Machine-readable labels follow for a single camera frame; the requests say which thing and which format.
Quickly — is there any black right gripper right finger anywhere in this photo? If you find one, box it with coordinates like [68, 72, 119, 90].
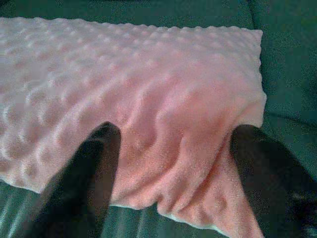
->
[229, 123, 317, 238]

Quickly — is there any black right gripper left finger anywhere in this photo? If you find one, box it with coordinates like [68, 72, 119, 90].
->
[24, 121, 122, 238]

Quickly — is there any grey-green leather sofa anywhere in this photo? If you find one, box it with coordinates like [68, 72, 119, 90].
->
[0, 0, 317, 238]

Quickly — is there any pink dotted plush pillow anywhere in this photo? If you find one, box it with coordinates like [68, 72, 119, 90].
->
[0, 16, 267, 238]

